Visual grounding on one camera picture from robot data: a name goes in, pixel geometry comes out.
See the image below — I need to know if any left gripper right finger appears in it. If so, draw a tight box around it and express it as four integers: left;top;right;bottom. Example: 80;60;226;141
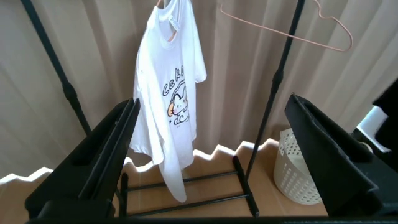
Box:
284;94;398;218

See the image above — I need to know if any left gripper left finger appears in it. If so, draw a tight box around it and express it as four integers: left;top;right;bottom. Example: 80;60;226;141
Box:
25;98;141;219

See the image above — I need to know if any black garment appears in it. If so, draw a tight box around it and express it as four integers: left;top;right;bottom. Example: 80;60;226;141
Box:
372;79;398;155

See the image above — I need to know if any white printed t-shirt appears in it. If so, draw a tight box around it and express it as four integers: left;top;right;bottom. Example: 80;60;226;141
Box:
129;0;208;203

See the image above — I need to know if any pink clothes hanger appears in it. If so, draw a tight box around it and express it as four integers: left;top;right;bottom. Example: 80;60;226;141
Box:
155;0;178;43
220;0;354;53

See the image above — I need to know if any white laundry basket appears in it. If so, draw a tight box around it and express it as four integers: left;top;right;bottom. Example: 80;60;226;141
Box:
273;128;324;205

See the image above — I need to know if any black clothes rack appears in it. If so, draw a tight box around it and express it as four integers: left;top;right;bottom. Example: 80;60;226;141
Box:
20;0;307;218

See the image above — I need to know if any beige curtain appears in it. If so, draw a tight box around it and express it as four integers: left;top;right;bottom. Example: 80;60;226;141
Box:
0;0;398;184

